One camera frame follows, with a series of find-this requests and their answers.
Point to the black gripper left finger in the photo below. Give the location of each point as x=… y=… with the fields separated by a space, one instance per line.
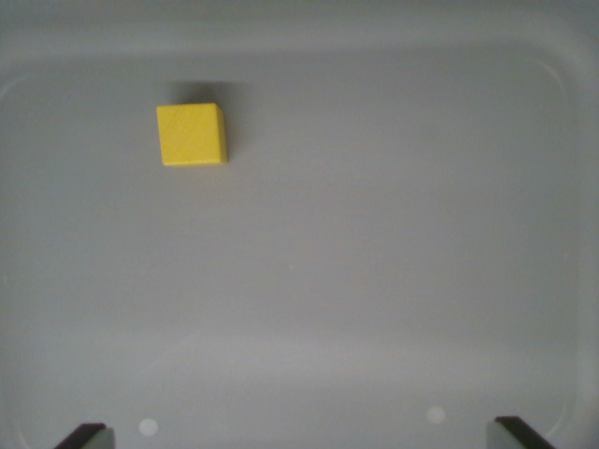
x=89 y=436

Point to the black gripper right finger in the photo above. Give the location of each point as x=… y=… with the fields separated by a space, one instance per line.
x=510 y=436

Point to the yellow wooden cube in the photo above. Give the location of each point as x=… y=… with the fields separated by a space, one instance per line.
x=192 y=134

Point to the white plastic bin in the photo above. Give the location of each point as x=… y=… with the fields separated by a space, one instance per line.
x=327 y=280

